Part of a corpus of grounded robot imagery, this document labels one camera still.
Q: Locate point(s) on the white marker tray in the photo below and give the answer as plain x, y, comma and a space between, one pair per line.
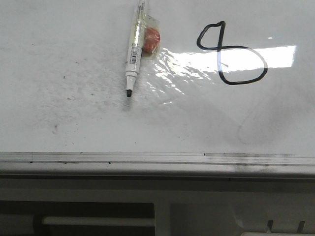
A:
156, 207

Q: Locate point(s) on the white black whiteboard marker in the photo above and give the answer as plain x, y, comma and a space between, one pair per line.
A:
136, 42

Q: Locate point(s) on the red magnet taped to marker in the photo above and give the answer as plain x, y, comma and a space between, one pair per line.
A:
152, 38

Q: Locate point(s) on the white whiteboard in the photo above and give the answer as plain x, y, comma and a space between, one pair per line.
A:
230, 92

